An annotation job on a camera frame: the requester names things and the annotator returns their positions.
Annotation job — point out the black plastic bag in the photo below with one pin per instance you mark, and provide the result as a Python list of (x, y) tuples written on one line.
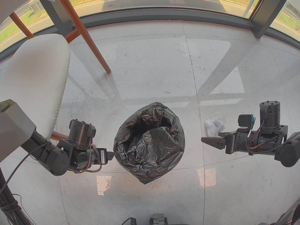
[(150, 146)]

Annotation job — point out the white cushioned wooden chair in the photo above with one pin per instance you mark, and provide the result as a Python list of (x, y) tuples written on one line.
[(35, 67)]

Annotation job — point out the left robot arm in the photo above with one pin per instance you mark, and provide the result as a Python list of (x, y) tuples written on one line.
[(58, 158)]

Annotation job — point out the crumpled white paper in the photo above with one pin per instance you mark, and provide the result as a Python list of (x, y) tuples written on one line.
[(214, 126)]

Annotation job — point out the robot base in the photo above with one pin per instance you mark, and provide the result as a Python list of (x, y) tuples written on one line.
[(159, 219)]

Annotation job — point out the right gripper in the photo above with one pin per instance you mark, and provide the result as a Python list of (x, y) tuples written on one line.
[(241, 143)]

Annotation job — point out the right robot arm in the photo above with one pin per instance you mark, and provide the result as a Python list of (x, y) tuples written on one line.
[(269, 116)]

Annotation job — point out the window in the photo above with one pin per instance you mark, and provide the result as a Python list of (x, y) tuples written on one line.
[(150, 16)]

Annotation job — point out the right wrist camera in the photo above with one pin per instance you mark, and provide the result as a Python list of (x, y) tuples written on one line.
[(245, 120)]

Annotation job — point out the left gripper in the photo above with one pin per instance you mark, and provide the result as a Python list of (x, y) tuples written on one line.
[(100, 157)]

